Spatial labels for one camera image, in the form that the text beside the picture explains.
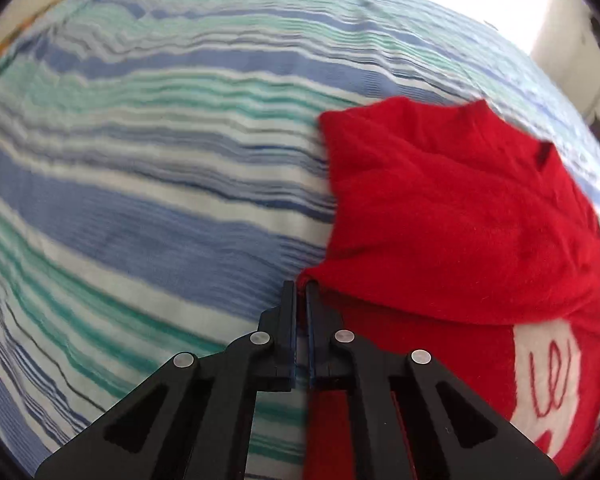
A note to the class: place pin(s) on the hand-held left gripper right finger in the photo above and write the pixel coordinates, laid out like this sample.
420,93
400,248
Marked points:
318,320

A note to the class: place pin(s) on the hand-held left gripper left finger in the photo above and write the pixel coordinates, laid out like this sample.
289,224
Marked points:
286,320

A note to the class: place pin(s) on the red sweater with white patch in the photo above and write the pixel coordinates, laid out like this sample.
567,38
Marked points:
455,220

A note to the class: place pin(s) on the blue green striped blanket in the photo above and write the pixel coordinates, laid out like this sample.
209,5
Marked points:
130,200

